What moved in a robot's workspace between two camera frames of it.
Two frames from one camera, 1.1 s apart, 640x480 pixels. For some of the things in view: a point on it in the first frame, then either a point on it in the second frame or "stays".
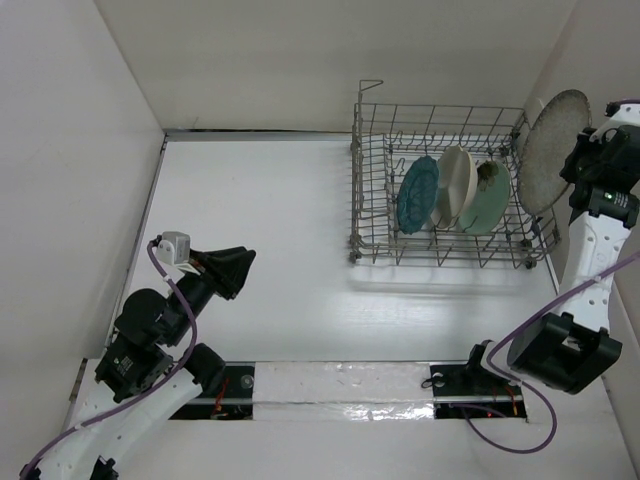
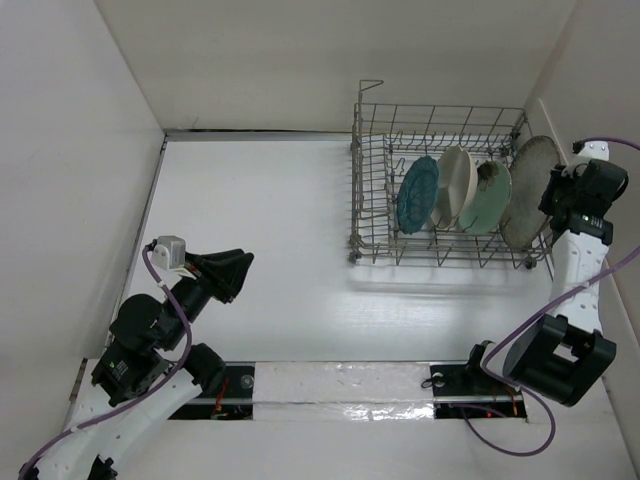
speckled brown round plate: (546, 148) -> (530, 186)
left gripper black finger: (228, 268) stays
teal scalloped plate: (417, 194) stays
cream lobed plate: (457, 187) stays
